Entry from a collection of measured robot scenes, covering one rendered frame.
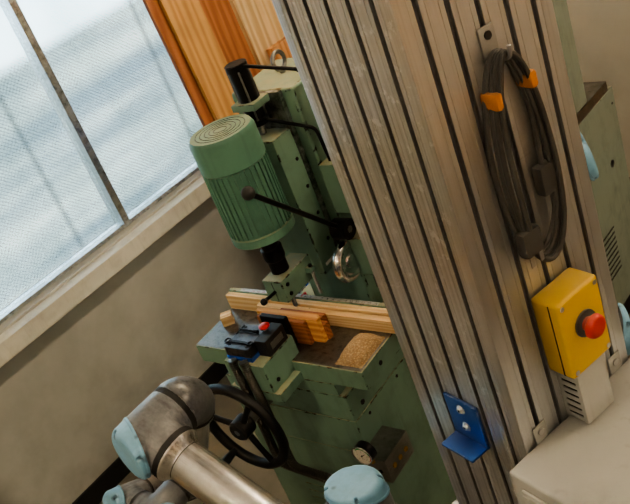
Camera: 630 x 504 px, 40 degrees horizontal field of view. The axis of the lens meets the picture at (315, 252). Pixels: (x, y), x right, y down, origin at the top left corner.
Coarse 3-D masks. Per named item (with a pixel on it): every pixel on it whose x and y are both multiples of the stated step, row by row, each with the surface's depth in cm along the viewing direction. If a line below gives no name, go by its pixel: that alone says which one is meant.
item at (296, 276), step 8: (288, 256) 241; (296, 256) 239; (304, 256) 238; (296, 264) 235; (304, 264) 237; (288, 272) 233; (296, 272) 235; (304, 272) 238; (264, 280) 234; (272, 280) 233; (280, 280) 231; (288, 280) 233; (296, 280) 235; (304, 280) 238; (272, 288) 234; (280, 288) 232; (288, 288) 233; (296, 288) 235; (280, 296) 234; (288, 296) 233
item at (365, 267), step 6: (348, 240) 236; (354, 240) 235; (360, 240) 233; (354, 246) 236; (360, 246) 235; (354, 252) 237; (360, 252) 236; (360, 258) 237; (366, 258) 236; (360, 264) 239; (366, 264) 238; (366, 270) 239
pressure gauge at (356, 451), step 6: (360, 444) 223; (366, 444) 223; (354, 450) 225; (360, 450) 223; (366, 450) 222; (372, 450) 223; (354, 456) 226; (360, 456) 225; (366, 456) 223; (372, 456) 222; (360, 462) 226; (366, 462) 225; (372, 462) 227
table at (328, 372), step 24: (240, 312) 258; (216, 336) 251; (336, 336) 230; (384, 336) 223; (216, 360) 250; (312, 360) 225; (336, 360) 221; (384, 360) 221; (288, 384) 225; (336, 384) 223; (360, 384) 217
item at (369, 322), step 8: (272, 304) 248; (280, 304) 246; (328, 312) 234; (336, 312) 233; (344, 312) 232; (328, 320) 235; (336, 320) 233; (344, 320) 231; (352, 320) 229; (360, 320) 227; (368, 320) 225; (376, 320) 223; (384, 320) 222; (360, 328) 229; (368, 328) 227; (376, 328) 225; (384, 328) 224; (392, 328) 222
